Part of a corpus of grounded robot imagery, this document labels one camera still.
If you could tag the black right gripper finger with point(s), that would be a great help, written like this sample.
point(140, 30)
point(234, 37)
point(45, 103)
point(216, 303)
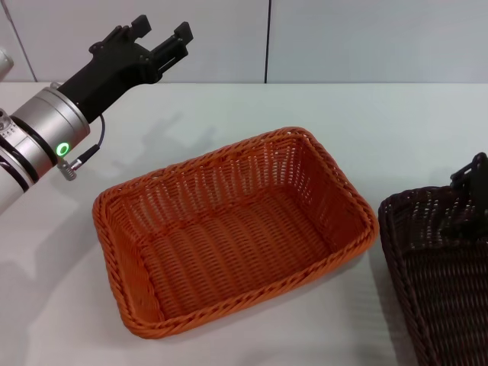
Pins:
point(476, 179)
point(470, 230)

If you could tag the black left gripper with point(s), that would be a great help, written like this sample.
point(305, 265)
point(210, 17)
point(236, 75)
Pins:
point(114, 65)

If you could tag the dark brown wicker basket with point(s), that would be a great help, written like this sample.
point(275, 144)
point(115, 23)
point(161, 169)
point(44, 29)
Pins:
point(438, 305)

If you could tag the orange wicker basket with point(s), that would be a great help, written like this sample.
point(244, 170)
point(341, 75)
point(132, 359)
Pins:
point(236, 259)

